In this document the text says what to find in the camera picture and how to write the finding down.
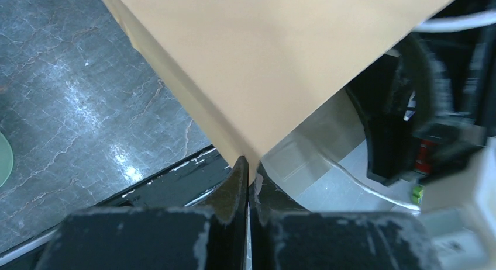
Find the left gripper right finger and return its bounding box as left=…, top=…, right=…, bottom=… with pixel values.
left=249, top=165, right=442, bottom=269

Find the green cup holder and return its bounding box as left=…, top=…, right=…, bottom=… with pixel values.
left=0, top=133, right=14, bottom=186

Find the brown paper bag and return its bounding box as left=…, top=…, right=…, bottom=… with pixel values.
left=95, top=0, right=496, bottom=215

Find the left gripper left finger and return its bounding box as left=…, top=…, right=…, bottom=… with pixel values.
left=36, top=157, right=249, bottom=269

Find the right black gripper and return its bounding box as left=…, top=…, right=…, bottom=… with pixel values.
left=345, top=0, right=495, bottom=185

